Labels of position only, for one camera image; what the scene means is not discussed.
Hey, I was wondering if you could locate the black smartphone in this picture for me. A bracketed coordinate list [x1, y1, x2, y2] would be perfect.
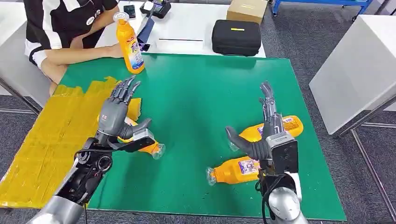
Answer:
[123, 4, 137, 19]

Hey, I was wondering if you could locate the large yellow sheet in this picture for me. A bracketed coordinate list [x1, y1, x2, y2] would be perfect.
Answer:
[0, 76, 123, 209]

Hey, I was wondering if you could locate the black zip case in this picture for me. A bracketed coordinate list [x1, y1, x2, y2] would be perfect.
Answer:
[212, 19, 262, 57]

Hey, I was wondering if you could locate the blue metal cart frame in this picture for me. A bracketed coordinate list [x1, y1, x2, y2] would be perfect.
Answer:
[269, 0, 374, 18]

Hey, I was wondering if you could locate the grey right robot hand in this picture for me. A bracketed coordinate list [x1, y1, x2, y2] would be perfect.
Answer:
[225, 81, 285, 161]

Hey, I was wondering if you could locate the green table mat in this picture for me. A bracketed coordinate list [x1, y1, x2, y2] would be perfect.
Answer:
[58, 53, 347, 221]

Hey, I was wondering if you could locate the dark blue phone sleeve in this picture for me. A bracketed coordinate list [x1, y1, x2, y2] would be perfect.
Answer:
[137, 16, 156, 44]

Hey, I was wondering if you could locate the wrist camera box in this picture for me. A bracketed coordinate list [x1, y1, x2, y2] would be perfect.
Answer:
[117, 129, 156, 153]
[265, 131, 299, 175]

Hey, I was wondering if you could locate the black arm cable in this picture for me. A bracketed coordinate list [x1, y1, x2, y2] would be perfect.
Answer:
[254, 174, 280, 224]
[73, 147, 109, 166]

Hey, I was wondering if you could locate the brown cardboard box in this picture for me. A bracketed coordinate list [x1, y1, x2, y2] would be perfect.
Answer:
[226, 0, 269, 25]

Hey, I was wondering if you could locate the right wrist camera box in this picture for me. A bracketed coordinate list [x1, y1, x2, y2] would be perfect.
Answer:
[265, 131, 299, 175]

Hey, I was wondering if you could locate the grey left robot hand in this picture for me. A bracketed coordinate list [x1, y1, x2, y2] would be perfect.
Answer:
[95, 75, 153, 145]

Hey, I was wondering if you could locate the white side table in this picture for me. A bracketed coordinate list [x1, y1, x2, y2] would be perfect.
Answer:
[309, 14, 396, 223]

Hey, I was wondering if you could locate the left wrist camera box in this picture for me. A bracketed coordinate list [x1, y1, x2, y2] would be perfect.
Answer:
[117, 129, 156, 153]

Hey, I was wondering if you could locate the black card terminal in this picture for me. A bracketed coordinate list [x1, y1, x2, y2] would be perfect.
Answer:
[140, 0, 172, 19]

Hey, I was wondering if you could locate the orange drink bottle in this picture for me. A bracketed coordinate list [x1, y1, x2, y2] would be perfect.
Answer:
[228, 115, 304, 152]
[97, 115, 166, 160]
[113, 12, 146, 75]
[205, 155, 264, 186]

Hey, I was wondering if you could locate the flat white box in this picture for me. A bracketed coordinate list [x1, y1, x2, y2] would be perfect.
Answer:
[156, 38, 205, 55]

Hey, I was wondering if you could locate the white desk with accessories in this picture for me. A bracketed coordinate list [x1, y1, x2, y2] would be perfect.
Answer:
[96, 0, 267, 58]

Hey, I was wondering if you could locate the small yellow sheet piece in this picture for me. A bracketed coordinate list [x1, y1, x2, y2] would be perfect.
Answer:
[127, 98, 142, 122]

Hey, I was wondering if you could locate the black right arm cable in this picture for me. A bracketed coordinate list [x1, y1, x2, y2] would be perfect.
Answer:
[254, 174, 280, 224]

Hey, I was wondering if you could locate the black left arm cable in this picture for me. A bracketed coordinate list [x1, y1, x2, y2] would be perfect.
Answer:
[73, 147, 109, 166]

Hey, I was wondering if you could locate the person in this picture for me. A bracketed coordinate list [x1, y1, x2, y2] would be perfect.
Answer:
[23, 0, 124, 97]

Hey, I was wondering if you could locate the white desk with metal leg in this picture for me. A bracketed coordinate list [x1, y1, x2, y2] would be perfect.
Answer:
[0, 1, 53, 114]

